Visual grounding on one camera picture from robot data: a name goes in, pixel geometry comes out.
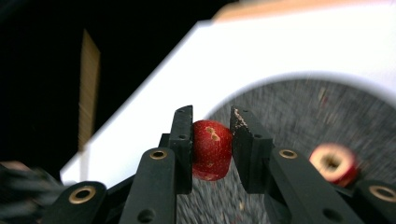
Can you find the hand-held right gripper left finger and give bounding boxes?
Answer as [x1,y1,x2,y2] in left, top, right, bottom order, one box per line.
[167,105,194,195]

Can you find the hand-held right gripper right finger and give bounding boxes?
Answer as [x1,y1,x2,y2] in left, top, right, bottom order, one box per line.
[230,105,276,194]

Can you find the red cored hawthorn fruit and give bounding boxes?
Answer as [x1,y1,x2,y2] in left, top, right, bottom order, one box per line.
[191,119,234,182]
[308,142,360,189]

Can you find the dark speckled round plate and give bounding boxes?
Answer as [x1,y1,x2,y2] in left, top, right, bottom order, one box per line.
[176,77,396,224]

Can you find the tan wooden strip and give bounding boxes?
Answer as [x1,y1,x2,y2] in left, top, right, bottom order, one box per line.
[77,28,102,152]

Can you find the wooden table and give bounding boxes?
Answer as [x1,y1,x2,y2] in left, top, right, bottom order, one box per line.
[212,0,396,23]

